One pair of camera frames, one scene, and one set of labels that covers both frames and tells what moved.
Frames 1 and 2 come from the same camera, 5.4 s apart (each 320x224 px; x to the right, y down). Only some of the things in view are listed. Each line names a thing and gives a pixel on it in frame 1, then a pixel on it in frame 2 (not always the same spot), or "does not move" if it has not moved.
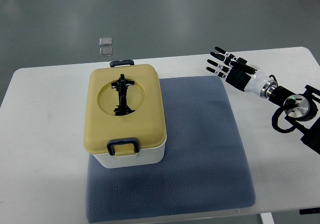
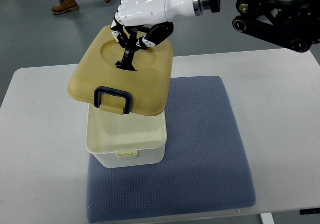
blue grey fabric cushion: x=204 y=169 does not move
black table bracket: x=309 y=211 does not move
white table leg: x=267 y=218 does not move
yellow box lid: x=146 y=124 → x=98 y=81
